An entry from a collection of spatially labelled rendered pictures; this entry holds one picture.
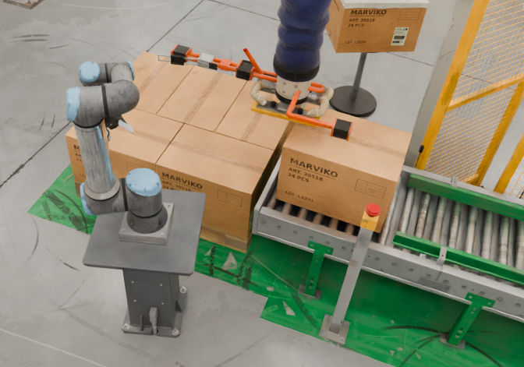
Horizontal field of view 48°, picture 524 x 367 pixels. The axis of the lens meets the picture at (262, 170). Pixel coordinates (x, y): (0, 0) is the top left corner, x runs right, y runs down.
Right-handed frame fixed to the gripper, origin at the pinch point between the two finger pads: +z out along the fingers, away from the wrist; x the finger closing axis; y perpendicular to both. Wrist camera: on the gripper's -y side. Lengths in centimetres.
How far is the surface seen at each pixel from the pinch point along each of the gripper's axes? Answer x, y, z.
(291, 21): -94, 4, -9
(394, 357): -54, 77, 163
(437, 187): -119, 95, 92
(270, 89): -68, 40, 6
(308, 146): -70, 47, 40
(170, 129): 5, 91, -13
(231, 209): -9, 80, 49
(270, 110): -64, 35, 16
